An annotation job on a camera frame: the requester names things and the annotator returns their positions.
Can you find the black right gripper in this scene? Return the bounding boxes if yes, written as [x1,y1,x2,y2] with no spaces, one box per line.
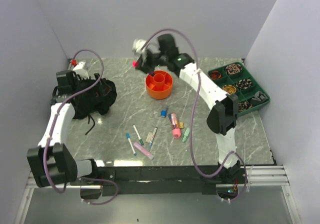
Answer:
[135,49,168,74]

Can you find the pink black highlighter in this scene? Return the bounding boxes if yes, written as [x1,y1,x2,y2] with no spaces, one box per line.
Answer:
[132,61,139,68]

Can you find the white green marker pen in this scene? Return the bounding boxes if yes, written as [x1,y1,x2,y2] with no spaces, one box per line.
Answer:
[132,124,144,146]

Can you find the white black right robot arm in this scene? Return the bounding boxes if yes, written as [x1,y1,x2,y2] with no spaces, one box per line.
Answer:
[132,33,242,183]

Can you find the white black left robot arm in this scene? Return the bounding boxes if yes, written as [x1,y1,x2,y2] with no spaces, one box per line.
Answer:
[26,70,113,193]

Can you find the orange round desk organizer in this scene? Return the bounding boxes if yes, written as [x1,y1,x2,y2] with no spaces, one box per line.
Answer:
[145,70,173,100]

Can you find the black cloth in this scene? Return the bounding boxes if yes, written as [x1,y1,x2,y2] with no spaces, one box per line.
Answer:
[71,78,117,135]

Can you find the orange black rolled ribbon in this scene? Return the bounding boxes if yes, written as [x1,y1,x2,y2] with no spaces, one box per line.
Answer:
[208,70,222,80]

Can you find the small yellow eraser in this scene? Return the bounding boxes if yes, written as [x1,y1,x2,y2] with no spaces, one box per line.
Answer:
[178,122,184,129]

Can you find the beige eraser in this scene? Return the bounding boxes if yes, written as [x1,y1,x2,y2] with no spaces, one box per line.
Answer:
[146,132,153,143]

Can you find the mint green highlighter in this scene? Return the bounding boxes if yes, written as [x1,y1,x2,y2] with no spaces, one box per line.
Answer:
[182,127,190,143]

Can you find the yellow black rolled ribbon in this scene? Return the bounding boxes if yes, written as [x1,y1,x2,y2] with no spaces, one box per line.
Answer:
[222,84,237,95]

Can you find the pink black rolled ribbon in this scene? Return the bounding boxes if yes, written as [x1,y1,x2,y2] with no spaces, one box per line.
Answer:
[224,63,243,76]

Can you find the green compartment tray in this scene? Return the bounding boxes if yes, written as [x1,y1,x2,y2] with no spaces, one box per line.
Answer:
[207,62,271,117]

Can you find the beige black rolled ribbon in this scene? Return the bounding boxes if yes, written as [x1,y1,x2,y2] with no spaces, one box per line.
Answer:
[235,78,253,91]

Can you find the brown black rolled ribbon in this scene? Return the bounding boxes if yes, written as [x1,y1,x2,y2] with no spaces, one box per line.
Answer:
[238,101,252,113]

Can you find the grey black clips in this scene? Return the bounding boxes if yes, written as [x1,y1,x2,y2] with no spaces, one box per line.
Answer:
[249,91,268,106]

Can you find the black base bar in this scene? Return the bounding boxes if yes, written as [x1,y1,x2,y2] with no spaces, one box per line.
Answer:
[69,165,248,197]

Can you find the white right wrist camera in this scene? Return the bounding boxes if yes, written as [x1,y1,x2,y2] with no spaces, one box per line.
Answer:
[132,39,147,57]

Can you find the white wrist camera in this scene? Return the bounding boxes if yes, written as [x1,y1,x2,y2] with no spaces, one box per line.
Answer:
[132,39,147,57]
[70,59,90,79]

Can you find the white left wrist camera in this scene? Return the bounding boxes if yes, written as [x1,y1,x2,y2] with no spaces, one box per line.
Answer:
[70,59,90,79]

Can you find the aluminium rail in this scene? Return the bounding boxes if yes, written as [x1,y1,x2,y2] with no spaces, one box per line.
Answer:
[25,165,290,189]

